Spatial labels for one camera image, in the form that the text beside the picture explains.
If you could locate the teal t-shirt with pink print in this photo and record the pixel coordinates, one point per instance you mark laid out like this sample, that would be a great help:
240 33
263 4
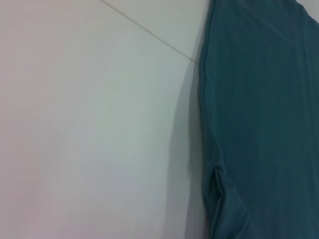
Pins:
261 99

